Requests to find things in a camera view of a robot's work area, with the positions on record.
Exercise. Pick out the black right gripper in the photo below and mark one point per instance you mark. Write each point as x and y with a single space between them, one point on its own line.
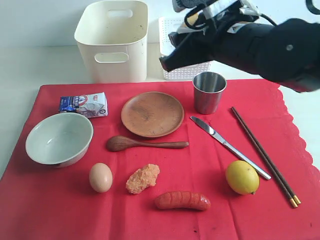
229 38

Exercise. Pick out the yellow lemon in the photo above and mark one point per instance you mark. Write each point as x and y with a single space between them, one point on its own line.
242 177

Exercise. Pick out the fried chicken piece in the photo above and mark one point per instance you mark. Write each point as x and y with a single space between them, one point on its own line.
143 178

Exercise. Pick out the brown egg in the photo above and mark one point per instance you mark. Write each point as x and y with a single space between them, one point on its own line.
100 177

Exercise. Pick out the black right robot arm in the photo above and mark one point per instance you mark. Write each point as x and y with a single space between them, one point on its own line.
287 54

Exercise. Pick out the white perforated plastic basket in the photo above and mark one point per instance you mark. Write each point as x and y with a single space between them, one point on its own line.
166 25

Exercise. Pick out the stainless steel cup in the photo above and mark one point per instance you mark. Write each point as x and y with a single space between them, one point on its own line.
208 88

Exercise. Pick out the cream plastic bin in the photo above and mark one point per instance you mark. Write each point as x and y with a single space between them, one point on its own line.
112 37

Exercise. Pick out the round wooden plate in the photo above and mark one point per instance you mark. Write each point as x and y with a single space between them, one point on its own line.
152 114

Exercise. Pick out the stainless steel table knife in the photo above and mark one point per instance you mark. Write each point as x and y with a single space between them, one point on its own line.
214 134

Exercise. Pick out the blue white milk carton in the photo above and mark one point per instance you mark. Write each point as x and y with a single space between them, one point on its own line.
89 105

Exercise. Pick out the dark wooden spoon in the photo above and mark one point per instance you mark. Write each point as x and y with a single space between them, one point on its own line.
118 143

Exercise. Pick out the red tablecloth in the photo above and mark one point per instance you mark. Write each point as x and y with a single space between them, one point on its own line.
39 202

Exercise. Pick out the red grilled sausage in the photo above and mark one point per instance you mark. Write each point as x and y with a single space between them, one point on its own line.
182 199

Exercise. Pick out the pale green ceramic bowl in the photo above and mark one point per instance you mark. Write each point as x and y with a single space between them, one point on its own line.
60 140

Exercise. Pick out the brown chopstick lower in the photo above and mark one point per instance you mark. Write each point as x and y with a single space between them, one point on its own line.
261 156

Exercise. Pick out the brown chopstick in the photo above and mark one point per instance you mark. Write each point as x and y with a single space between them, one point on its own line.
261 156
265 152

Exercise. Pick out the brown chopstick upper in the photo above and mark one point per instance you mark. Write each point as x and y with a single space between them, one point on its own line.
265 152

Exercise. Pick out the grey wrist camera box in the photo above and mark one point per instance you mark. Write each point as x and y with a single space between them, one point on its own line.
200 3

